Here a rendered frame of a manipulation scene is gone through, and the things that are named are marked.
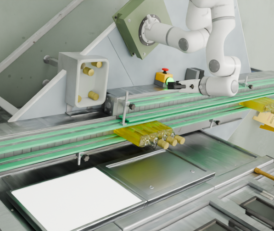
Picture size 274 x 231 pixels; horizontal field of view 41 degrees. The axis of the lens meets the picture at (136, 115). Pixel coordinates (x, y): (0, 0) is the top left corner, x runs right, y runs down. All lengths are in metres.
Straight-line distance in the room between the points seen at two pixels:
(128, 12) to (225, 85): 0.65
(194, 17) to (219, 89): 0.37
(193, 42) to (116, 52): 0.43
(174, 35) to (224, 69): 0.43
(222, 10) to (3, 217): 1.01
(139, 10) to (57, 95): 0.56
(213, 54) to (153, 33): 0.51
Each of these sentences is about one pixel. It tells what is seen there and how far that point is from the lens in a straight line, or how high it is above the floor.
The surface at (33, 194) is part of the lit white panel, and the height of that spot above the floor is 1.05.
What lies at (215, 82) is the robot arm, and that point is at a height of 1.39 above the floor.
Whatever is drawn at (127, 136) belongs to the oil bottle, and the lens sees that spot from 1.75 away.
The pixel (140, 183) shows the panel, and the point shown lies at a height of 1.20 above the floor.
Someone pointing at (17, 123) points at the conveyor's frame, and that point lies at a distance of 1.63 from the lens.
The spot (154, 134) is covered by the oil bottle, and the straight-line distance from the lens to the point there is 1.73.
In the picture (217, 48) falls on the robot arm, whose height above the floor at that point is 1.40.
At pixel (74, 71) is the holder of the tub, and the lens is 1.66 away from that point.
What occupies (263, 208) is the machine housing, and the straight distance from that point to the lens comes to 1.75.
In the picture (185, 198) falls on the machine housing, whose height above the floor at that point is 1.38.
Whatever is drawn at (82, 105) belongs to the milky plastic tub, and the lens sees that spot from 1.70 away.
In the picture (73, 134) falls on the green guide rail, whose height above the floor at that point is 0.95.
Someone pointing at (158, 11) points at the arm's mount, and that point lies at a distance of 1.89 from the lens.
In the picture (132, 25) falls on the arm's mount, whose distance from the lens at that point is 1.78.
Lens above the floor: 2.13
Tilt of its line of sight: 41 degrees down
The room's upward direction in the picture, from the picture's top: 116 degrees clockwise
